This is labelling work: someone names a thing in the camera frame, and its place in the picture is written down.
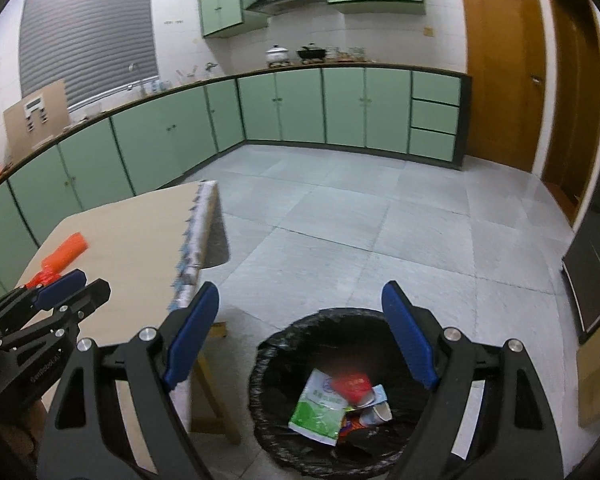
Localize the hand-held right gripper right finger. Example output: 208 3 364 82
381 280 563 480

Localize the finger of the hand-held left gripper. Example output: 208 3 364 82
0 269 87 329
0 280 112 354

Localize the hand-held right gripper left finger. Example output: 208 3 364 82
40 281 221 480

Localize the orange plastic bottle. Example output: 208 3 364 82
22 232 89 291

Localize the red paper cup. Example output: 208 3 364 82
330 372 376 408

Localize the black lined trash bin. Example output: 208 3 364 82
247 308 461 478

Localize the wooden table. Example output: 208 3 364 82
17 180 241 476

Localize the white paper cup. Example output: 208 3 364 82
358 401 393 427

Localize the patterned table cloth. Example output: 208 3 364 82
167 180 221 311

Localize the green white plastic pouch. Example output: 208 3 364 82
287 369 348 447

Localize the cardboard box on counter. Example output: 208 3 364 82
2 82 72 161

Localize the brown cardboard box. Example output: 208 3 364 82
577 325 600 428

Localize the green cabinet drawer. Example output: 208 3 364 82
410 100 460 133
408 129 457 162
411 71 462 106

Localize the black glass cabinet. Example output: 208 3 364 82
562 135 600 342

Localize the grey window blind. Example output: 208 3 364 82
19 0 159 106

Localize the green base cabinet run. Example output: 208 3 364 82
0 65 473 301

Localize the wooden door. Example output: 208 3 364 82
540 0 600 226
455 0 548 173

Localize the cluster of kitchenware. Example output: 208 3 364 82
326 47 370 61

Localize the steel range hood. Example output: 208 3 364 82
244 0 328 16

